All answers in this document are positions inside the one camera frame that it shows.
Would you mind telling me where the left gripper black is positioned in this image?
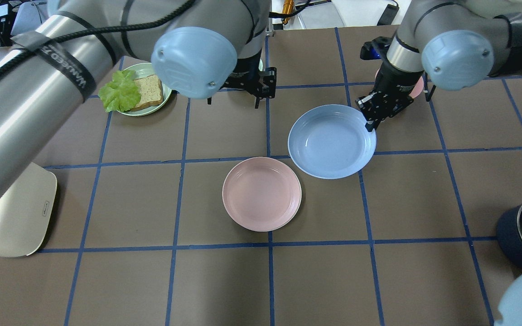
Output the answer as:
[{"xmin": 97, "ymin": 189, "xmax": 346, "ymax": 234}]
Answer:
[{"xmin": 221, "ymin": 57, "xmax": 277, "ymax": 109}]

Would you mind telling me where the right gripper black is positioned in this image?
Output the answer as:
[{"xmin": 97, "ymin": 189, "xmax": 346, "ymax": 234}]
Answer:
[{"xmin": 356, "ymin": 62, "xmax": 422, "ymax": 132}]

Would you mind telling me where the blue plate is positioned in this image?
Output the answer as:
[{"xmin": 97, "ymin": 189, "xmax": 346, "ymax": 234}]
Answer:
[{"xmin": 287, "ymin": 105, "xmax": 377, "ymax": 179}]

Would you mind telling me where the pink plate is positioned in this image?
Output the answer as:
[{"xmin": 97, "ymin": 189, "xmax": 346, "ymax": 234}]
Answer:
[{"xmin": 222, "ymin": 157, "xmax": 303, "ymax": 232}]

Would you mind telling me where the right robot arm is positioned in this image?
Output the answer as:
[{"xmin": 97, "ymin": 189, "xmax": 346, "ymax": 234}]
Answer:
[{"xmin": 356, "ymin": 0, "xmax": 522, "ymax": 133}]

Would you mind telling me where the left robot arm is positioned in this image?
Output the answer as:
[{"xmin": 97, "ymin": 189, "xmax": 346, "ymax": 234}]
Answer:
[{"xmin": 0, "ymin": 0, "xmax": 271, "ymax": 198}]

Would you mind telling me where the pink bowl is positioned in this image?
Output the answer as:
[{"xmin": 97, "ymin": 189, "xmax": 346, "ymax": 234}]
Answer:
[{"xmin": 409, "ymin": 77, "xmax": 424, "ymax": 98}]

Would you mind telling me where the bread slice on plate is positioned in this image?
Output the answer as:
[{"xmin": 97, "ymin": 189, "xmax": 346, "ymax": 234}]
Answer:
[{"xmin": 131, "ymin": 74, "xmax": 164, "ymax": 111}]

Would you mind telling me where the black power adapter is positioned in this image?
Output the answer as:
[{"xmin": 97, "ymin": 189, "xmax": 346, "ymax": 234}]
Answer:
[{"xmin": 377, "ymin": 4, "xmax": 400, "ymax": 25}]

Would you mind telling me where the mint green plate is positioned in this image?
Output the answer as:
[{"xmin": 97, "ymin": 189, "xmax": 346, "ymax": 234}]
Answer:
[{"xmin": 121, "ymin": 62, "xmax": 172, "ymax": 117}]

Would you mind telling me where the green lettuce leaf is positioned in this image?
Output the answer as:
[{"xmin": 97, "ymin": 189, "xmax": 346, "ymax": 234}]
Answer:
[{"xmin": 98, "ymin": 70, "xmax": 141, "ymax": 113}]

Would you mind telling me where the white toaster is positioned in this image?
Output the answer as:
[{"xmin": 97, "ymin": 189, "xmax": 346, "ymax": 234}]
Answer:
[{"xmin": 0, "ymin": 163, "xmax": 58, "ymax": 258}]

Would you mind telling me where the yellow handled screwdriver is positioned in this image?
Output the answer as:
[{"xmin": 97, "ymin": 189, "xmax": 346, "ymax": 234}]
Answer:
[{"xmin": 281, "ymin": 0, "xmax": 295, "ymax": 25}]

